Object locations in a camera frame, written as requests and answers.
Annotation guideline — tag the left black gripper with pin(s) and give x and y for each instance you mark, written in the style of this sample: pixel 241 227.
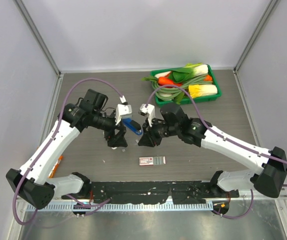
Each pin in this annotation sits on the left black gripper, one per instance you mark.
pixel 118 139

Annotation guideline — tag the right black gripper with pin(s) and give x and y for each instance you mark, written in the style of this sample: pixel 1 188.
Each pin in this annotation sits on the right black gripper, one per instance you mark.
pixel 146 140

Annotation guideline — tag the blue stapler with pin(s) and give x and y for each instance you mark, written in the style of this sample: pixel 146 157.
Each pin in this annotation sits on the blue stapler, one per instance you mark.
pixel 134 126

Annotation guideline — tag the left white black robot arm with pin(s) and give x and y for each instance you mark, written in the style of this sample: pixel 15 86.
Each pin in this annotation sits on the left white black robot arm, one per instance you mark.
pixel 32 181

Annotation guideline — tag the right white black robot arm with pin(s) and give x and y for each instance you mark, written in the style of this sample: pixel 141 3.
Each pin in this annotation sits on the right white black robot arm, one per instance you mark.
pixel 266 169

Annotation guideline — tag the red white staple box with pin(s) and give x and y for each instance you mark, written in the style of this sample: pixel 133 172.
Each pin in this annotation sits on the red white staple box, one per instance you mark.
pixel 152 161

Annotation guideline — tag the green toy long beans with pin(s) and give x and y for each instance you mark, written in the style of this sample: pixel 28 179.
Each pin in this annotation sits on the green toy long beans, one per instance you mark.
pixel 170 93

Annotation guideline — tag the orange toy carrot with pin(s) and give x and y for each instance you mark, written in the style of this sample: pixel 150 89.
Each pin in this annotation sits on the orange toy carrot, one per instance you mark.
pixel 162 81

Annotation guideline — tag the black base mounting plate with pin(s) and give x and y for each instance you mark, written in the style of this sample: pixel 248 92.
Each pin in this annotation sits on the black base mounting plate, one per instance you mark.
pixel 155 192

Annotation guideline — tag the white toy radish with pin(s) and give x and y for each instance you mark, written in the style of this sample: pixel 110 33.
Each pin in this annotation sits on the white toy radish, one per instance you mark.
pixel 163 74

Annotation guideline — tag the yellow white toy cabbage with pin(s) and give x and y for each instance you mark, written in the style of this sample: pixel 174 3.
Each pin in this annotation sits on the yellow white toy cabbage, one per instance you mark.
pixel 202 90

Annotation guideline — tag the white green toy bok choy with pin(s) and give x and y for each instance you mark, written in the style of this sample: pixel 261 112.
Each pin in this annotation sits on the white green toy bok choy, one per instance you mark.
pixel 182 74

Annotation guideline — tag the colourful snack packet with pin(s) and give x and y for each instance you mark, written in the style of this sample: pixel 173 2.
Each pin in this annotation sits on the colourful snack packet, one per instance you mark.
pixel 55 167

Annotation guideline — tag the green plastic tray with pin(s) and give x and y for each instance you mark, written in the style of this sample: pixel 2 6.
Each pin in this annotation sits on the green plastic tray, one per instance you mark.
pixel 182 99

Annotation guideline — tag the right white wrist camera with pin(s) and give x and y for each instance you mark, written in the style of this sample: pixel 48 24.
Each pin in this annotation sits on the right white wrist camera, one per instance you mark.
pixel 148 111

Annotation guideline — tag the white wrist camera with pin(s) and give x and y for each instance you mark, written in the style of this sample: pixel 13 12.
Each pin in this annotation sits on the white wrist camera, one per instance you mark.
pixel 148 111
pixel 123 110

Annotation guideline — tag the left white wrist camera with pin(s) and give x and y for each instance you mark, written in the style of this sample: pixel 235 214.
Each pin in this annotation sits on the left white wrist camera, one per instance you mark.
pixel 123 110

